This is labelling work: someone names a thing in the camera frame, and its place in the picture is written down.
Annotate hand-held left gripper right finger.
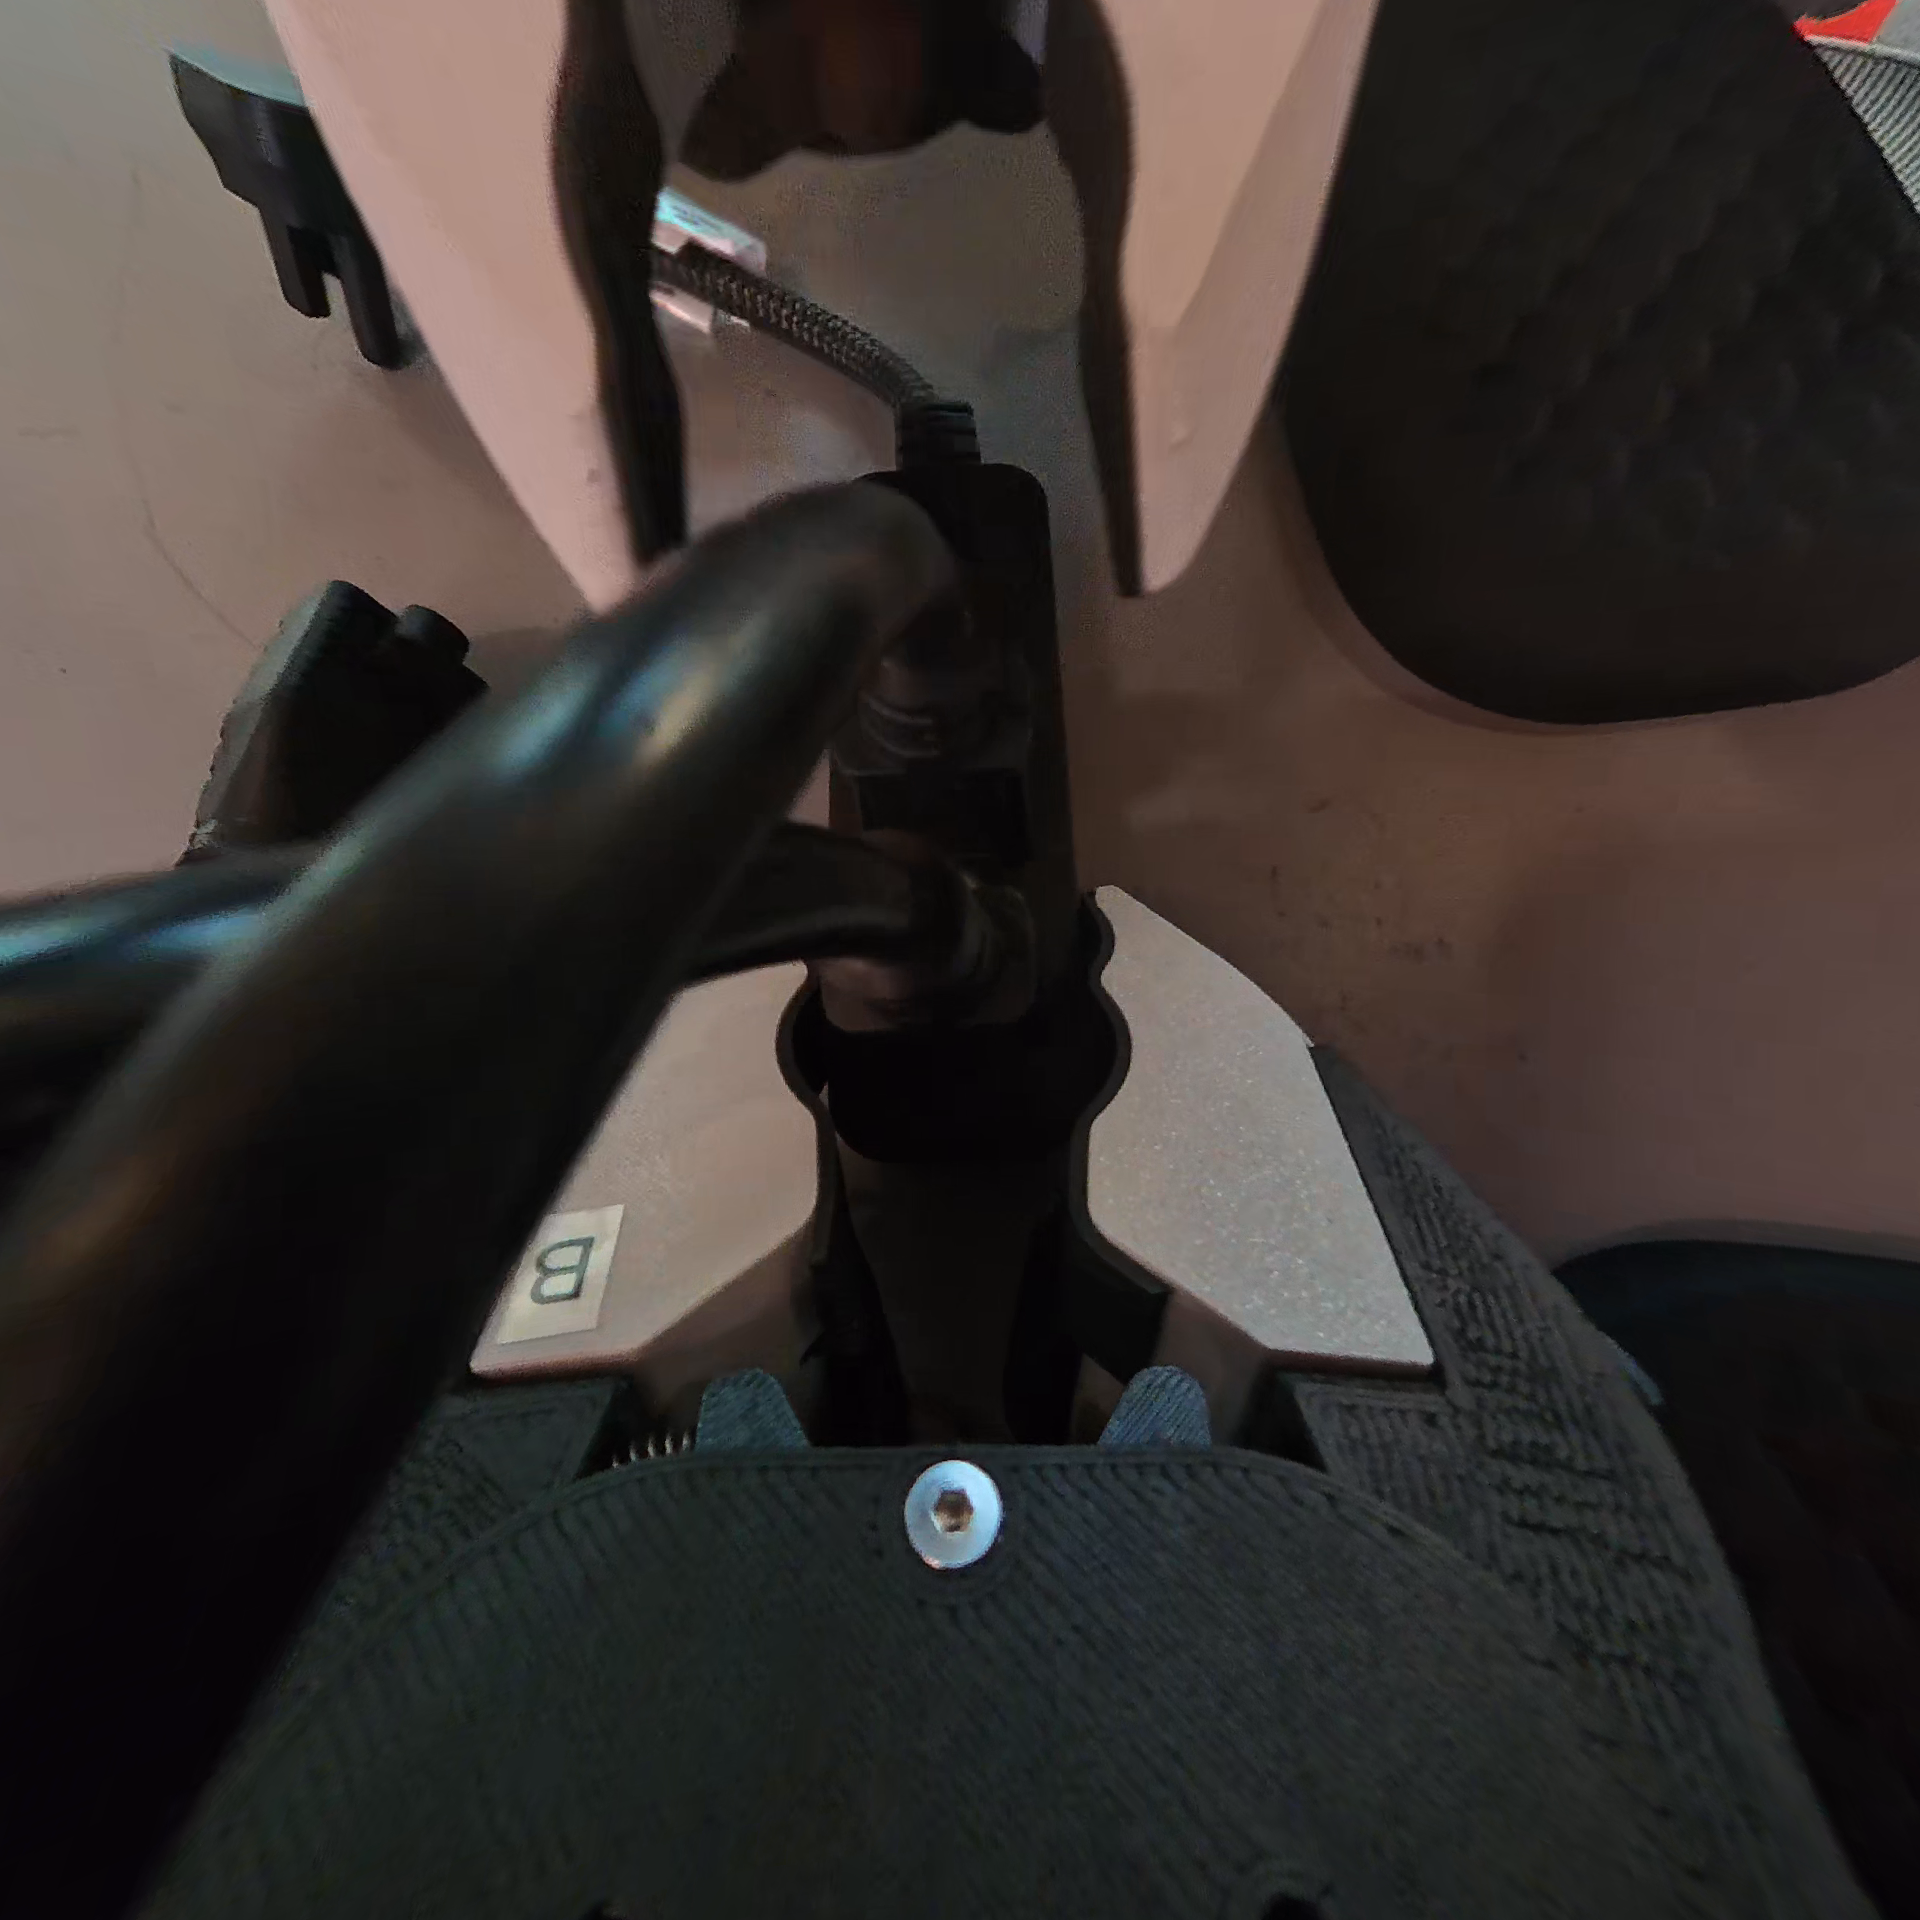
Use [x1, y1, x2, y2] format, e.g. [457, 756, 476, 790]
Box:
[1049, 886, 1433, 1382]

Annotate short black extension cord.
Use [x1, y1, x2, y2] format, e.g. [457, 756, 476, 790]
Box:
[0, 477, 977, 1920]

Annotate long black extension cord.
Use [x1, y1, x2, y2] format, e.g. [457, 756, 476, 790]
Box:
[0, 46, 1052, 1156]

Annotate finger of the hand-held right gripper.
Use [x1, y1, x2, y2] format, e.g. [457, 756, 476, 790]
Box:
[1047, 0, 1375, 597]
[263, 0, 692, 607]

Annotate black power strip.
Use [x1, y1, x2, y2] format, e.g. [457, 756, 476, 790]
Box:
[809, 462, 1089, 1412]

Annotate braided black power strip cable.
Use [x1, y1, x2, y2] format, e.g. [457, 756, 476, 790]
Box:
[647, 188, 985, 472]

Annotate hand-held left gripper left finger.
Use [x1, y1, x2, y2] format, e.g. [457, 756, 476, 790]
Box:
[472, 975, 893, 1432]

